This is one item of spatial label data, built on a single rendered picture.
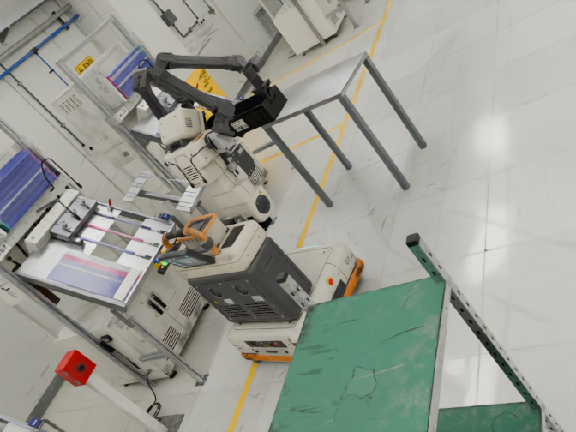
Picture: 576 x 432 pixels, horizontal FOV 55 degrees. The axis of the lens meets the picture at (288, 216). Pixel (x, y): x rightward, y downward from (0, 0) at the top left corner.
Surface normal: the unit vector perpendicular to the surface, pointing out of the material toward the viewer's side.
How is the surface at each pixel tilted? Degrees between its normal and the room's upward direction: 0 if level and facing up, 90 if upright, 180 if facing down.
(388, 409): 0
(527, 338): 0
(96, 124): 90
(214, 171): 90
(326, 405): 0
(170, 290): 90
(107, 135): 90
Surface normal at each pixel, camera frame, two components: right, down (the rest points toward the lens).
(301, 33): -0.28, 0.68
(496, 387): -0.59, -0.68
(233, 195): -0.48, 0.62
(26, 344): 0.76, -0.28
